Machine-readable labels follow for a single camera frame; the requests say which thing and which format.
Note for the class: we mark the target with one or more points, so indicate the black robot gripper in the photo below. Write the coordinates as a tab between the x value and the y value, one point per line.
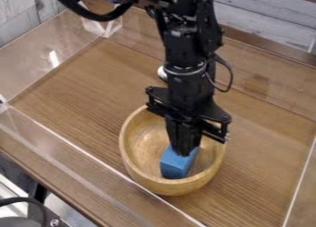
184	103

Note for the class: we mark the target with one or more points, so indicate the blue rectangular block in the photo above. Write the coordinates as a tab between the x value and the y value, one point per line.
174	164

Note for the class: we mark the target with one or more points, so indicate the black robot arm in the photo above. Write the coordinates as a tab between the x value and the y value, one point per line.
191	36

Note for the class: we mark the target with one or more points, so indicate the brown wooden bowl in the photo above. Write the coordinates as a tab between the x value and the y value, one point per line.
142	142

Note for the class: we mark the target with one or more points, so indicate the green and white marker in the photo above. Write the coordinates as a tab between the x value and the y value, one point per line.
162	73

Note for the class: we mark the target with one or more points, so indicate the clear acrylic front barrier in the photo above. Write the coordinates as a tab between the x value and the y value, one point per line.
64	141

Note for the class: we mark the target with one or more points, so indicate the clear acrylic corner bracket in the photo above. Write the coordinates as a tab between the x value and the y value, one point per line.
101	29

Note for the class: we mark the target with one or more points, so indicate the black metal table frame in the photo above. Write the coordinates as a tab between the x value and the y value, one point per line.
28	205

